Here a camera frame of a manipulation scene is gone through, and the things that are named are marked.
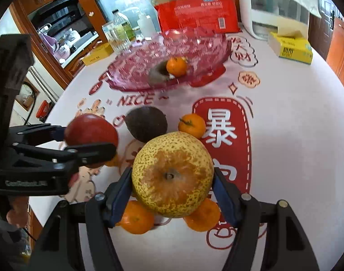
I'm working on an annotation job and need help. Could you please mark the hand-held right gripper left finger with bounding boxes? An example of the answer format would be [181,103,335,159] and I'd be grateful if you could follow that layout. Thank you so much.
[29,166,133,271]

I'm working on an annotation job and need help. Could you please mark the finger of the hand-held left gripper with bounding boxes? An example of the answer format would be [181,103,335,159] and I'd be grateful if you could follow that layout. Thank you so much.
[12,143,117,173]
[8,124,69,147]

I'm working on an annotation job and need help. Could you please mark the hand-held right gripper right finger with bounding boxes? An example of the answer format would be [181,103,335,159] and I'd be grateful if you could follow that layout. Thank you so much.
[213,167,321,271]

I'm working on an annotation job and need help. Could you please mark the red apple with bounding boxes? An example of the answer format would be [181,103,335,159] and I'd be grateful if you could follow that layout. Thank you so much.
[64,114,119,168]

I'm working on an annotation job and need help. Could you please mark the orange mandarin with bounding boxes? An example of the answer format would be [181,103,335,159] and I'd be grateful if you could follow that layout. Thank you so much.
[183,198,221,232]
[116,200,155,235]
[166,57,188,77]
[178,113,206,139]
[104,154,121,167]

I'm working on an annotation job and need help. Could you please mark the pink glass fruit bowl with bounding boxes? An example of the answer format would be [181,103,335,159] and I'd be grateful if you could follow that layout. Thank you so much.
[106,28,233,92]

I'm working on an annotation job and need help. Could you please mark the person's left hand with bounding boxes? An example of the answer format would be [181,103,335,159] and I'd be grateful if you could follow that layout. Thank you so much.
[5,195,30,229]

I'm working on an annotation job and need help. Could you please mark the small red object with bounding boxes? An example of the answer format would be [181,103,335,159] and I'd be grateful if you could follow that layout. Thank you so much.
[36,100,55,119]

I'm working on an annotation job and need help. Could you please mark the dark avocado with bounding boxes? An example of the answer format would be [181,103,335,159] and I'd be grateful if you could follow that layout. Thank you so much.
[125,107,168,143]

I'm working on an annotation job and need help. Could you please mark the built-in black dish cabinet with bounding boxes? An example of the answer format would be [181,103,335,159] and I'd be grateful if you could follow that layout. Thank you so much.
[28,0,100,68]

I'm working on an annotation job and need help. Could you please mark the flat yellow box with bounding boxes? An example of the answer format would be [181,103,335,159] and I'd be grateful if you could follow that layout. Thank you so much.
[82,43,114,67]

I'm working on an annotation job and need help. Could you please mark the printed cartoon tablecloth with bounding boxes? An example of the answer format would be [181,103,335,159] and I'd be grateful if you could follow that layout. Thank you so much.
[28,25,344,271]

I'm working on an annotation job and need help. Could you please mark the dark fuzzy fruit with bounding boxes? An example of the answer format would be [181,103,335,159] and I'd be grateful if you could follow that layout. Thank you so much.
[148,63,172,86]

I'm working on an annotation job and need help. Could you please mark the clear glass cup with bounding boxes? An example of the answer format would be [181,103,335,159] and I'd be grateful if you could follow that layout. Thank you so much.
[102,22,130,53]

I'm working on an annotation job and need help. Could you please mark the plastic bottle with green label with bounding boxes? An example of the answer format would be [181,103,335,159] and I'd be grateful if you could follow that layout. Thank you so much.
[112,9,136,43]

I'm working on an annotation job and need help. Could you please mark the white plastic bottle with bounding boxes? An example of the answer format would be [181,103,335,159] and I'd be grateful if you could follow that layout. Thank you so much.
[137,13,157,41]

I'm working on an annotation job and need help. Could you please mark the yellow tissue box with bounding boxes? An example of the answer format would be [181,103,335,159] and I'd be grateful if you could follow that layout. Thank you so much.
[268,31,314,65]

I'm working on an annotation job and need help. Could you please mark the red plastic package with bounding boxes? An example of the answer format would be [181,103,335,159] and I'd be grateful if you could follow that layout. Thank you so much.
[156,0,242,34]

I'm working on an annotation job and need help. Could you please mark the white countertop appliance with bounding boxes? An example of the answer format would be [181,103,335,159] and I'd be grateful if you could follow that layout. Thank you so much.
[236,0,311,41]

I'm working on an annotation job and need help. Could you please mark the wooden drawer cabinet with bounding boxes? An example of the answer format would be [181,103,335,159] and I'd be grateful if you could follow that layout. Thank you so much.
[307,0,344,96]

